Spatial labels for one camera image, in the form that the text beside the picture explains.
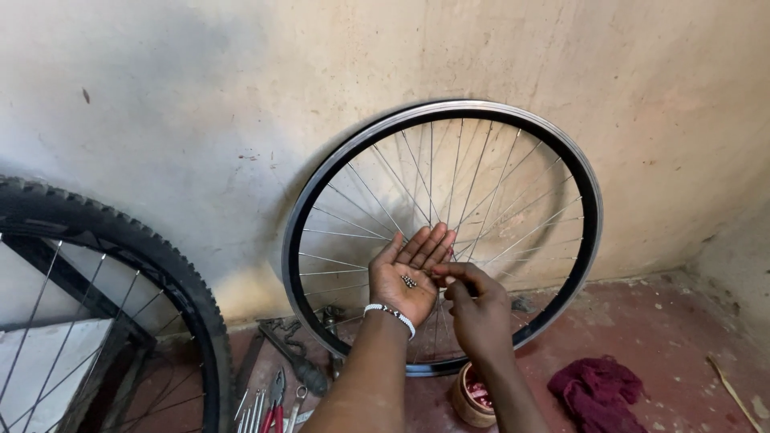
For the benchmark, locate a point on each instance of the person's left hand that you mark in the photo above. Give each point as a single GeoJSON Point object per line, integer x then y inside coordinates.
{"type": "Point", "coordinates": [394, 288]}

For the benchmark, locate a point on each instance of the person's right hand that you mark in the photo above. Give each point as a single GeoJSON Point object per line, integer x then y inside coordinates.
{"type": "Point", "coordinates": [481, 313]}

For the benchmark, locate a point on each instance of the small steel bearing balls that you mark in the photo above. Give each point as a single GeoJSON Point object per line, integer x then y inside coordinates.
{"type": "Point", "coordinates": [409, 281]}

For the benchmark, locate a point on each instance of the small grey stone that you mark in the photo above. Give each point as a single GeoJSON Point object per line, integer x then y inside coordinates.
{"type": "Point", "coordinates": [522, 304]}

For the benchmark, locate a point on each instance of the metal wheel axle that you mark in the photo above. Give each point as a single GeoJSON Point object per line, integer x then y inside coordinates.
{"type": "Point", "coordinates": [332, 325]}

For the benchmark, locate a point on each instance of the round tub of red grease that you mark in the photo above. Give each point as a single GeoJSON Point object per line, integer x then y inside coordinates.
{"type": "Point", "coordinates": [472, 397]}

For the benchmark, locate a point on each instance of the large black wrench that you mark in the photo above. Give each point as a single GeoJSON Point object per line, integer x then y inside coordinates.
{"type": "Point", "coordinates": [301, 364]}

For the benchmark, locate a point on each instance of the maroon rag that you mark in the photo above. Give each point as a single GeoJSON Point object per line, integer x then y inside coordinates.
{"type": "Point", "coordinates": [595, 391]}

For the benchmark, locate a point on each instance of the silver spanner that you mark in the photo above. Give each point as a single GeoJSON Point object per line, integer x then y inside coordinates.
{"type": "Point", "coordinates": [296, 406]}

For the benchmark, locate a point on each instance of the bare bicycle wheel rim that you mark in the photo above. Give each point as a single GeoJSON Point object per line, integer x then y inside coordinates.
{"type": "Point", "coordinates": [586, 180]}

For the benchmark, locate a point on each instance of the silver metal rod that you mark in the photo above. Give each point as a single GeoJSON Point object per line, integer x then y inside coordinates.
{"type": "Point", "coordinates": [241, 404]}
{"type": "Point", "coordinates": [249, 414]}
{"type": "Point", "coordinates": [258, 412]}

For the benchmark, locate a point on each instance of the bicycle wheel with knobbly tyre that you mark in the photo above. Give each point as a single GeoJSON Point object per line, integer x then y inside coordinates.
{"type": "Point", "coordinates": [180, 270]}

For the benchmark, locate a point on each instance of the thin wooden stick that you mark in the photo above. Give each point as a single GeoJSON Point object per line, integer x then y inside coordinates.
{"type": "Point", "coordinates": [731, 388]}

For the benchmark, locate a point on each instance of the white board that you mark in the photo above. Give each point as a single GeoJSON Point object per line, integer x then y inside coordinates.
{"type": "Point", "coordinates": [42, 373]}

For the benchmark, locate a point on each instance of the black bicycle frame bar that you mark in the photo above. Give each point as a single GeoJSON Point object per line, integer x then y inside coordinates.
{"type": "Point", "coordinates": [66, 276]}

